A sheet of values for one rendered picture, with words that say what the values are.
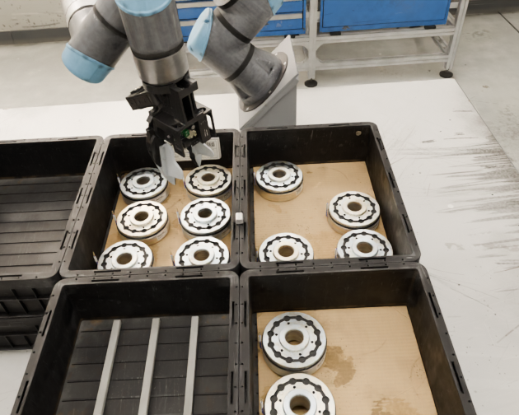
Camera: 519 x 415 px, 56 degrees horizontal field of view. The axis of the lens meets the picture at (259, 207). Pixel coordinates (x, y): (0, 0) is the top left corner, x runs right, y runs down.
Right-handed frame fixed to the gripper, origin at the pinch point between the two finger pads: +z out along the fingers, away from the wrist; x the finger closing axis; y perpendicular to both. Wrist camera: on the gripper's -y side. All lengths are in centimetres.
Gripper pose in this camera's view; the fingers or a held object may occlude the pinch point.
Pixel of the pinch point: (182, 168)
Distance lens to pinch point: 89.4
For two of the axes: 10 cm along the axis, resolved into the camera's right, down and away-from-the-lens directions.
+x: 6.8, -5.7, 4.6
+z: 0.8, 6.9, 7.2
